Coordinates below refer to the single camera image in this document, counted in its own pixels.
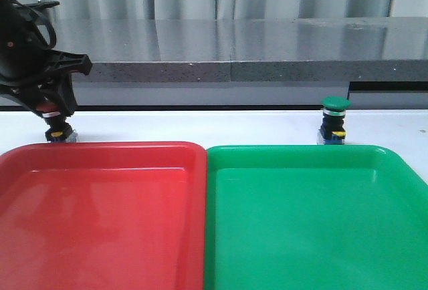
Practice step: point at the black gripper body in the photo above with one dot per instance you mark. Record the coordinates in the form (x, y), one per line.
(28, 38)

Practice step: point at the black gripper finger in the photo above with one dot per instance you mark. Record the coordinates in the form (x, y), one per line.
(29, 98)
(59, 95)

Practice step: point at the red mushroom push button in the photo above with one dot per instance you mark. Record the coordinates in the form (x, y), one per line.
(59, 130)

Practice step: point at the green mushroom push button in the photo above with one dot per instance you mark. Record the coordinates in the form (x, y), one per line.
(332, 130)

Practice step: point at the grey stone counter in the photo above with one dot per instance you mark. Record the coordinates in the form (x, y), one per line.
(377, 63)

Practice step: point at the red plastic tray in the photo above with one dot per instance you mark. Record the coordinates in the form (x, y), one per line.
(108, 215)

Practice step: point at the green plastic tray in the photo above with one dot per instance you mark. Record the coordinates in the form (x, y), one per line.
(314, 217)

